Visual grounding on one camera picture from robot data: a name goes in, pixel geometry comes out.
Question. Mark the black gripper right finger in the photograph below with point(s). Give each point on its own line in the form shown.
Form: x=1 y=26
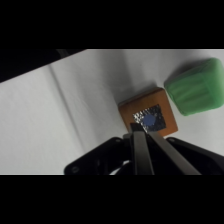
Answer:
x=170 y=156

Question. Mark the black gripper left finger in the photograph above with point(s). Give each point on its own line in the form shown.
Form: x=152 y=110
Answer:
x=143 y=153

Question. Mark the orange wooden block blue centre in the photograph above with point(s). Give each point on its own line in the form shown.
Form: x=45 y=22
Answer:
x=141 y=108

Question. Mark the green soft block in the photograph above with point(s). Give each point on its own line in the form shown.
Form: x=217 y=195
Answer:
x=196 y=88

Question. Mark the black curtain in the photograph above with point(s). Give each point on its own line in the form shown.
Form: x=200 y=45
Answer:
x=23 y=63

